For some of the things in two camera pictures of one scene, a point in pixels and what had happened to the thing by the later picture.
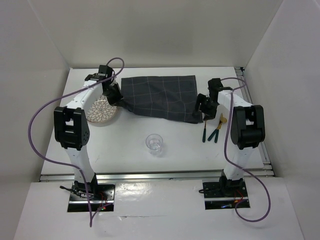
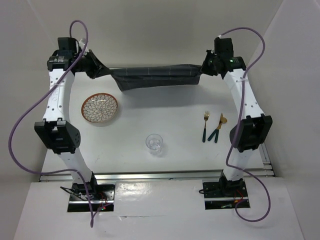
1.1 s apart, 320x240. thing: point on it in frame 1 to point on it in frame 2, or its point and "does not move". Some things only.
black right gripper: [210, 114] to [205, 68]
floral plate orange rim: [101, 111] does not move
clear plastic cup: [154, 142] does not move
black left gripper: [118, 96] to [98, 68]
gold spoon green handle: [223, 120] does not move
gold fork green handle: [204, 133] does not move
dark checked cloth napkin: [170, 98] to [129, 78]
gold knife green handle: [217, 127] does not move
